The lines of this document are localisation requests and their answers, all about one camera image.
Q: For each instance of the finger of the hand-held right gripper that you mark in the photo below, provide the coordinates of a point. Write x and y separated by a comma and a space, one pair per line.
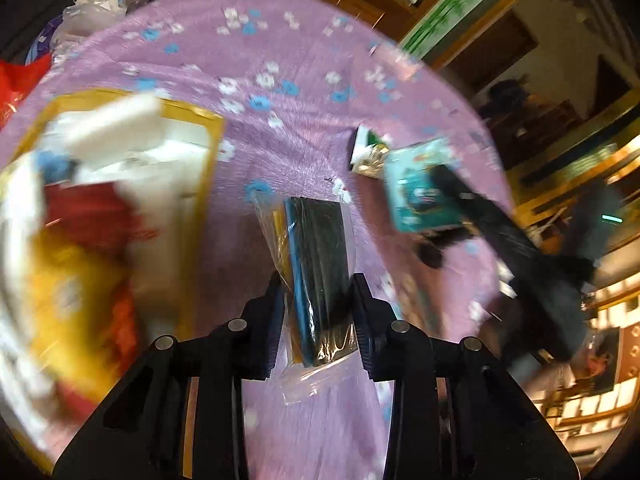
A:
435, 252
450, 187

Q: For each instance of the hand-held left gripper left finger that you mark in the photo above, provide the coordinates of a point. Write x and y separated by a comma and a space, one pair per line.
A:
272, 320

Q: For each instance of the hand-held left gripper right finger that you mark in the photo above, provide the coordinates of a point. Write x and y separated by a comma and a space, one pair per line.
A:
367, 330

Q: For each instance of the teal packet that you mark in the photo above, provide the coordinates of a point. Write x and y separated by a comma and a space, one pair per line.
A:
415, 190

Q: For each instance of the sponge pack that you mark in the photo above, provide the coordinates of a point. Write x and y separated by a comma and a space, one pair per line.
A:
320, 260

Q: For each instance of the green and white packet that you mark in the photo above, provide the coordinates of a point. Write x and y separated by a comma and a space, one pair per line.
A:
365, 157

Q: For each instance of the white packet with red print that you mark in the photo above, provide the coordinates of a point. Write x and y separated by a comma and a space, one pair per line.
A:
160, 270

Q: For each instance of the gold cardboard box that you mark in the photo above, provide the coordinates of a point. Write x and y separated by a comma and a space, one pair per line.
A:
212, 150

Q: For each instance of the red foil pouch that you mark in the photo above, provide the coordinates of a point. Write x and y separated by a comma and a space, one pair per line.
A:
95, 215

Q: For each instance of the white foam block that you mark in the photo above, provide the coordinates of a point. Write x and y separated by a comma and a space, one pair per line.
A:
115, 125

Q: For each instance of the white towel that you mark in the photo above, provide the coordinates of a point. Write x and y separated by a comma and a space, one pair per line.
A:
20, 220

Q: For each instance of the dark wooden furniture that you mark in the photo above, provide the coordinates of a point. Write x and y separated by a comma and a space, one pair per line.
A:
525, 115

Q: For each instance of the purple floral tablecloth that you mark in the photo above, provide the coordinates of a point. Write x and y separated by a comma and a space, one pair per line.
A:
300, 85

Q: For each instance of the red plastic bag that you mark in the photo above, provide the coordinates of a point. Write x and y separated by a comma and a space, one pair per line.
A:
17, 85

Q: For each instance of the clear plastic bags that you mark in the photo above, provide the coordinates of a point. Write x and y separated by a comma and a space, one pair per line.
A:
100, 0

